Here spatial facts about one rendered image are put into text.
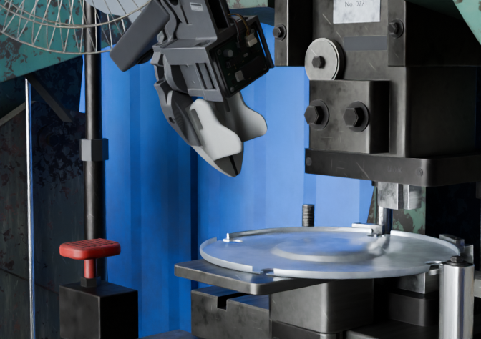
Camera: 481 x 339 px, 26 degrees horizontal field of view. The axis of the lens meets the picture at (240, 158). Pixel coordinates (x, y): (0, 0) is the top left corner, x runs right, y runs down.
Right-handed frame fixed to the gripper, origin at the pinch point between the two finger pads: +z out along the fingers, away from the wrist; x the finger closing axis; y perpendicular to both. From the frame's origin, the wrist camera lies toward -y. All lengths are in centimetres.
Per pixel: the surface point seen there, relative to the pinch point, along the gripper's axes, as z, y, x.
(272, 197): 90, -141, 122
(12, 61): 15, -132, 56
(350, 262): 17.1, 2.6, 9.2
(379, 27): -2.6, 0.4, 26.5
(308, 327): 22.8, -1.3, 4.0
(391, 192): 17.3, -2.3, 23.7
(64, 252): 15.7, -37.3, -0.6
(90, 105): 18, -88, 43
